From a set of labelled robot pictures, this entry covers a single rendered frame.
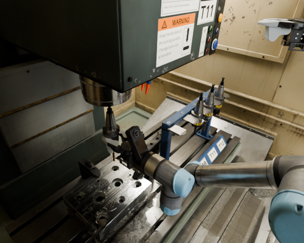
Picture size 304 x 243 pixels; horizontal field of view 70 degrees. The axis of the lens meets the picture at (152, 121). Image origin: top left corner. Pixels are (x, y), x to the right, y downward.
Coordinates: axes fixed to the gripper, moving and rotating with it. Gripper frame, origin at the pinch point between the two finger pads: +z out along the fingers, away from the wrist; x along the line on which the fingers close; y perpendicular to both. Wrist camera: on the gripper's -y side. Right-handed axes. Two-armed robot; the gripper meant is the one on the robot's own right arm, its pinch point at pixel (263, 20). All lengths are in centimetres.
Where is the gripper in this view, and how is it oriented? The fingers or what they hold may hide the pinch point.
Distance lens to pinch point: 79.4
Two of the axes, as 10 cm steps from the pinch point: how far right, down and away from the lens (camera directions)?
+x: 1.6, -5.5, 8.2
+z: -9.9, -1.2, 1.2
